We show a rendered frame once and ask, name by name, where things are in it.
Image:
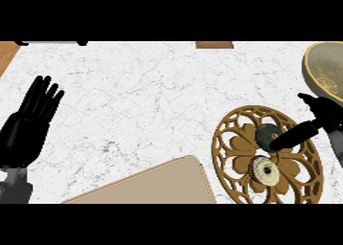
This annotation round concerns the beige cutting board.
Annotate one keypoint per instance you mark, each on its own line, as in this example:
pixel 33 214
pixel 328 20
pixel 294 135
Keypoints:
pixel 156 185

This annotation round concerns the small brown wooden block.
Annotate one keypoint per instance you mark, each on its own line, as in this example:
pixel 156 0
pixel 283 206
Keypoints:
pixel 215 44

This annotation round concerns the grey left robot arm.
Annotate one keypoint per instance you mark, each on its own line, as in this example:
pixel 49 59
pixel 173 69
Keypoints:
pixel 10 188

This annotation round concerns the brown openwork round placemat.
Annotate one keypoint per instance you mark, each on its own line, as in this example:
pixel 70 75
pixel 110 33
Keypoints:
pixel 268 159

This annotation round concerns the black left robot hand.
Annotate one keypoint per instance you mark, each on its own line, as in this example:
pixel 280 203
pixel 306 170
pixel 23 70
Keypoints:
pixel 23 134

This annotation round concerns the cream disc with brown rim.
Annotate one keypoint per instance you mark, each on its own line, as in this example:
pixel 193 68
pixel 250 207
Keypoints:
pixel 266 171

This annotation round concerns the dark green squash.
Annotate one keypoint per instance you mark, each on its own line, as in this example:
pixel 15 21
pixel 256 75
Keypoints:
pixel 268 135

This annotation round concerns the olive bowl with yellow rim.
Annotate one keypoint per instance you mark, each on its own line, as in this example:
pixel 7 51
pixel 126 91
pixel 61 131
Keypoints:
pixel 331 72

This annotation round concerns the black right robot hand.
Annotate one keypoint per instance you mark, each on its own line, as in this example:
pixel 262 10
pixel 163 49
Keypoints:
pixel 321 118

